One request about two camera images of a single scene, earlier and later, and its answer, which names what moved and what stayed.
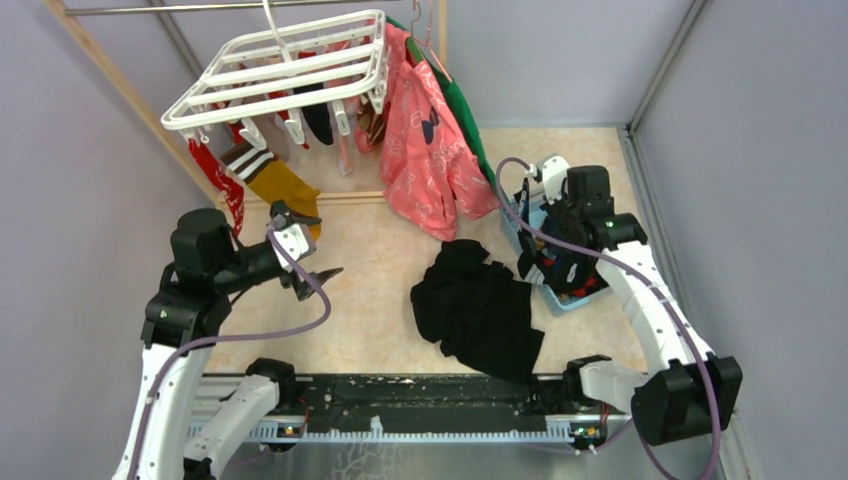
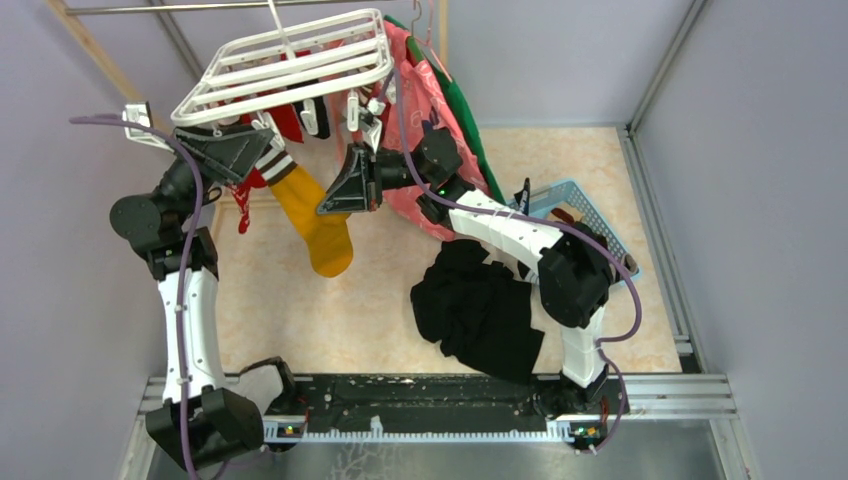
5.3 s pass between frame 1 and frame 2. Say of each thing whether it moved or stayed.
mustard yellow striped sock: moved
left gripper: moved
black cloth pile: stayed
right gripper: moved
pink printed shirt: stayed
